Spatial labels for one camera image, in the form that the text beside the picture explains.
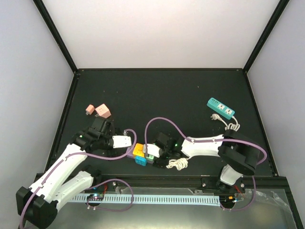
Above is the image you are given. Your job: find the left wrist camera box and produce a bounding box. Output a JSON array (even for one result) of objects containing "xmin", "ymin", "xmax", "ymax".
[{"xmin": 112, "ymin": 135, "xmax": 132, "ymax": 148}]

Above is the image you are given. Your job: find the green plug adapter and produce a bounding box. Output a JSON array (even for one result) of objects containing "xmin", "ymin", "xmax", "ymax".
[{"xmin": 145, "ymin": 155, "xmax": 154, "ymax": 162}]

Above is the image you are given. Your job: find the left black frame post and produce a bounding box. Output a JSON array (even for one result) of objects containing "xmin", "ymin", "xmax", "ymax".
[{"xmin": 33, "ymin": 0, "xmax": 78, "ymax": 73}]

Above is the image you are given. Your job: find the pink cube socket adapter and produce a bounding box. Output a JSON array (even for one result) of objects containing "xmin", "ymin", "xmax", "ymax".
[{"xmin": 95, "ymin": 104, "xmax": 111, "ymax": 118}]

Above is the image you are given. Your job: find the teal power strip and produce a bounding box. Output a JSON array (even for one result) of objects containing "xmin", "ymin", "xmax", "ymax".
[{"xmin": 207, "ymin": 97, "xmax": 235, "ymax": 120}]

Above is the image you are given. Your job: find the black front rail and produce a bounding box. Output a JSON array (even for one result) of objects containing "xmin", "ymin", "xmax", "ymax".
[{"xmin": 35, "ymin": 176, "xmax": 289, "ymax": 191}]

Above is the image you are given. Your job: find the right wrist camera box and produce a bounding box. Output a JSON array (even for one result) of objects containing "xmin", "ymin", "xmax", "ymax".
[{"xmin": 143, "ymin": 144, "xmax": 161, "ymax": 158}]

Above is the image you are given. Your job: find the blue cube socket adapter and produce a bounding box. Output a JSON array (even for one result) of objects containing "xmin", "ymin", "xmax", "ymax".
[{"xmin": 134, "ymin": 156, "xmax": 147, "ymax": 166}]

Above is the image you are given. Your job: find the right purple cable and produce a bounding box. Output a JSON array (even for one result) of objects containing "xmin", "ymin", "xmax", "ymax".
[{"xmin": 144, "ymin": 116, "xmax": 267, "ymax": 212}]

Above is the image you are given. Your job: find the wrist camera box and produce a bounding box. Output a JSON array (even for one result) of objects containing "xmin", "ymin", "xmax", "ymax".
[
  {"xmin": 112, "ymin": 135, "xmax": 132, "ymax": 148},
  {"xmin": 143, "ymin": 144, "xmax": 161, "ymax": 158}
]

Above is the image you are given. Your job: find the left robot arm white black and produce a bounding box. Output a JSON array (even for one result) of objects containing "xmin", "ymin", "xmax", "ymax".
[{"xmin": 16, "ymin": 117, "xmax": 119, "ymax": 229}]

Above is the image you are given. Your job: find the black frame post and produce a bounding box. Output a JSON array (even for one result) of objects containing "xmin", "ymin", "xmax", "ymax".
[
  {"xmin": 243, "ymin": 0, "xmax": 290, "ymax": 73},
  {"xmin": 33, "ymin": 0, "xmax": 78, "ymax": 73}
]

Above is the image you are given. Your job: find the right black frame post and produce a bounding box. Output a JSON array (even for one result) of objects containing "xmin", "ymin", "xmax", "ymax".
[{"xmin": 243, "ymin": 0, "xmax": 290, "ymax": 73}]

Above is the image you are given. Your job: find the light blue slotted cable duct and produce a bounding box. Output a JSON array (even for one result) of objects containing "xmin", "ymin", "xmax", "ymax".
[{"xmin": 70, "ymin": 193, "xmax": 220, "ymax": 207}]

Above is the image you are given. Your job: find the small pink charger plug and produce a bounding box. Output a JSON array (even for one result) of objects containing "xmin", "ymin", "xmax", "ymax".
[{"xmin": 85, "ymin": 104, "xmax": 95, "ymax": 115}]

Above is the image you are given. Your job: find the right circuit board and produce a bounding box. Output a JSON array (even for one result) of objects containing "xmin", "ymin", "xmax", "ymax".
[{"xmin": 219, "ymin": 194, "xmax": 245, "ymax": 203}]

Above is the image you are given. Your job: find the yellow cube socket adapter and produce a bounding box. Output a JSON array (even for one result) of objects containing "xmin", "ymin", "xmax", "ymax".
[{"xmin": 132, "ymin": 143, "xmax": 145, "ymax": 158}]

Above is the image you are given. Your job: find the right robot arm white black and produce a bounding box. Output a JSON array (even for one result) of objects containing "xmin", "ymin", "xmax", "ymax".
[{"xmin": 143, "ymin": 130, "xmax": 260, "ymax": 193}]

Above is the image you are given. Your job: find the left circuit board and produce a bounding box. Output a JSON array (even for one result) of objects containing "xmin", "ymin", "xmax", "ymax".
[{"xmin": 87, "ymin": 193, "xmax": 104, "ymax": 201}]

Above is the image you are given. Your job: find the circuit board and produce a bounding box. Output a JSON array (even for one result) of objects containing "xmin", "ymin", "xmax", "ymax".
[
  {"xmin": 87, "ymin": 193, "xmax": 104, "ymax": 201},
  {"xmin": 219, "ymin": 194, "xmax": 245, "ymax": 203}
]

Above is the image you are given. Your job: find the purple power strip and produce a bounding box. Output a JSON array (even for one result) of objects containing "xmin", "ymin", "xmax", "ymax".
[{"xmin": 126, "ymin": 147, "xmax": 153, "ymax": 164}]

